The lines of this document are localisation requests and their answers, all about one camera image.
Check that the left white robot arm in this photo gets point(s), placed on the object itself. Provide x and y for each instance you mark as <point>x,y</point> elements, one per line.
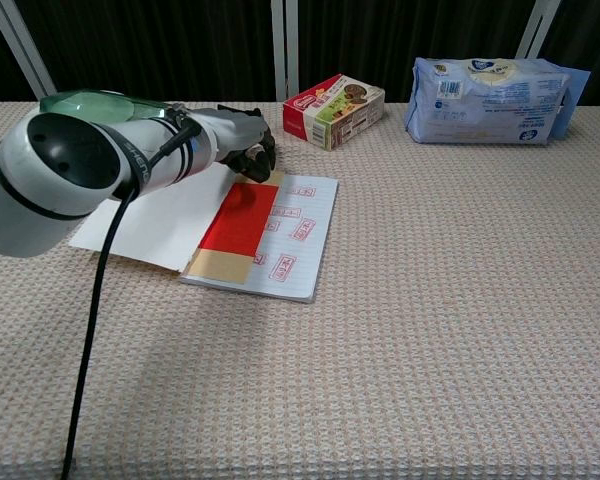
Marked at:
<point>45,190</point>

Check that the white partition post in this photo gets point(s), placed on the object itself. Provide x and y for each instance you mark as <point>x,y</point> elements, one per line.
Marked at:
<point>25,55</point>
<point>540,30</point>
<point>285,50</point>

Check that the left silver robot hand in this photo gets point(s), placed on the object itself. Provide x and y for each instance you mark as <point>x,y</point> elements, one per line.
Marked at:
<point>240,132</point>

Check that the yellow and white notebook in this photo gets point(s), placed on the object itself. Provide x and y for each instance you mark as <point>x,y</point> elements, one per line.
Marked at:
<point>300,260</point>

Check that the beige woven tablecloth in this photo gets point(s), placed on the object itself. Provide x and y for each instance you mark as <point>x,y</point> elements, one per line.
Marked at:
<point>430,300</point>

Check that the red and gold bookmark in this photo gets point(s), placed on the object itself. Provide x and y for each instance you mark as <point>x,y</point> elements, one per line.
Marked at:
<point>240,220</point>

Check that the green plastic spray bottle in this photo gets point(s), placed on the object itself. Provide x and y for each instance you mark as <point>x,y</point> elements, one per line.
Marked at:
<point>90,102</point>

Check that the blue wet wipes pack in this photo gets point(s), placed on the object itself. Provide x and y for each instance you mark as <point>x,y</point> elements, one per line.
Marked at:
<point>480,110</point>

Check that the red cookie box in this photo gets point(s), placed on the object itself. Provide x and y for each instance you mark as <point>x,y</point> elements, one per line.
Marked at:
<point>340,115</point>

